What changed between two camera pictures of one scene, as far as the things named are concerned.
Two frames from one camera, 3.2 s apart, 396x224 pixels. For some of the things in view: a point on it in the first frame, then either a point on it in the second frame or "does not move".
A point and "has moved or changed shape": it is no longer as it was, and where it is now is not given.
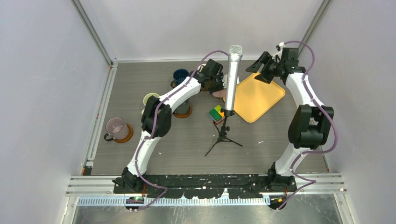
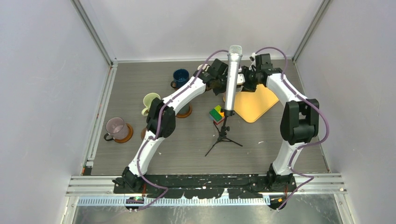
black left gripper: (220, 77) does not move
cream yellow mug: (201, 66) does not move
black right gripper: (255, 68) -> (247, 86)
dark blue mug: (180, 75) does not move
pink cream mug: (222, 94) has moved or changed shape
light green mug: (146, 97) does not move
